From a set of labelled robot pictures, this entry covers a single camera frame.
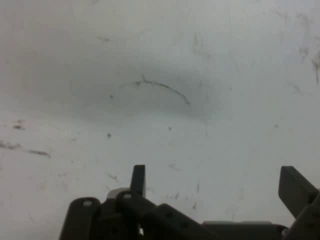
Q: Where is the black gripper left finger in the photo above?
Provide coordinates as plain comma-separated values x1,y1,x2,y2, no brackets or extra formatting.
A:
59,164,219,240

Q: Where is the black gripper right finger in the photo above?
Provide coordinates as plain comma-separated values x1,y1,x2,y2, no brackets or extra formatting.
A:
278,165,320,240

